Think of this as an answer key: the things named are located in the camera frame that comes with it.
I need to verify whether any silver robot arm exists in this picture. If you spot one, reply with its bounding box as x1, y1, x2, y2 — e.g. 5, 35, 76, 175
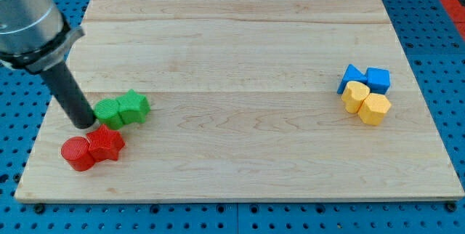
1, 0, 84, 74

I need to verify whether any wooden board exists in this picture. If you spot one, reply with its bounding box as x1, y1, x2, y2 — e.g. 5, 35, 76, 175
15, 0, 464, 203

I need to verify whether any green star block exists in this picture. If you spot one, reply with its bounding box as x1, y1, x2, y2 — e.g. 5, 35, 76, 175
116, 89, 150, 124

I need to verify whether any yellow heart block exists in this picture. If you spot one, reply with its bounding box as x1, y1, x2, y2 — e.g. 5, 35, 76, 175
341, 81, 371, 113

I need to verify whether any blue triangle block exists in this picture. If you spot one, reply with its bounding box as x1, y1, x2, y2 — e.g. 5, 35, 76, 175
337, 64, 368, 94

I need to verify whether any green cylinder block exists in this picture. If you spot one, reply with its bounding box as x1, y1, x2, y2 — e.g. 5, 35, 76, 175
94, 98, 124, 130

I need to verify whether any red star block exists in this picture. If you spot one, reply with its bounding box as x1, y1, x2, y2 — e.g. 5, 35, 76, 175
86, 124, 125, 162

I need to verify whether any yellow pentagon block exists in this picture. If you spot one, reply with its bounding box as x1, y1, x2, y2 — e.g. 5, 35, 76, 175
357, 93, 392, 126

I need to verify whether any blue cube block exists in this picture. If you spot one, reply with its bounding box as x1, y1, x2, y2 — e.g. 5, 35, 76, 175
365, 68, 390, 94

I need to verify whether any red cylinder block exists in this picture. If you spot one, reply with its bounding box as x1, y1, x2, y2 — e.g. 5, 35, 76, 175
61, 137, 95, 172

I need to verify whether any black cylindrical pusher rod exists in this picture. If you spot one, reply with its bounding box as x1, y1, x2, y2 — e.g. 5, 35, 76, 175
40, 61, 96, 129

